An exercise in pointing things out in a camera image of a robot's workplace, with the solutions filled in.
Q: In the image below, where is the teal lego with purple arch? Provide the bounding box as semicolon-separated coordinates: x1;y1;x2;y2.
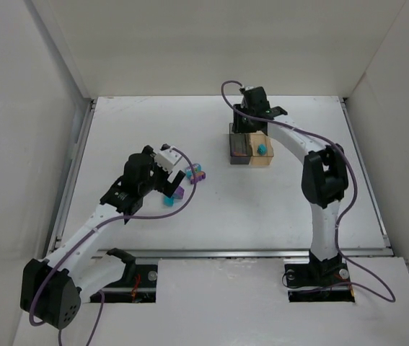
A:
163;186;185;208

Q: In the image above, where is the purple lego brick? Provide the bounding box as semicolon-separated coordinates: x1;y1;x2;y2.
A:
232;152;248;157

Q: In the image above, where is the teal purple lego stack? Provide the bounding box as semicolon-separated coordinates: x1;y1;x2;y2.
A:
185;163;206;185

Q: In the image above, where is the teal lego brick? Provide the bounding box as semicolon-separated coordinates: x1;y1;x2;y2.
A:
257;144;268;156

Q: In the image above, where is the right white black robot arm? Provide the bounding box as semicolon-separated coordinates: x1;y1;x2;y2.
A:
232;86;348;272

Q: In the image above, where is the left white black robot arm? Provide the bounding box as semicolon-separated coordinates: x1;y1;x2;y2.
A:
20;145;187;330

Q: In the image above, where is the grey transparent container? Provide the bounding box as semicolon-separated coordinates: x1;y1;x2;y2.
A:
229;123;252;165

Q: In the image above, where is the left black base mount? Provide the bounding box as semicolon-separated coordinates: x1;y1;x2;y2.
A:
102;248;158;303

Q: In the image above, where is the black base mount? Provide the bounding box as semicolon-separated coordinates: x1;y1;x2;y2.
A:
102;248;158;303
282;253;355;303

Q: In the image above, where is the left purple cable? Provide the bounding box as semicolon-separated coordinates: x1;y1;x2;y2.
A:
27;146;198;346

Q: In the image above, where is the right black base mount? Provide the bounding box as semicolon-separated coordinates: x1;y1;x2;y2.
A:
282;253;355;303

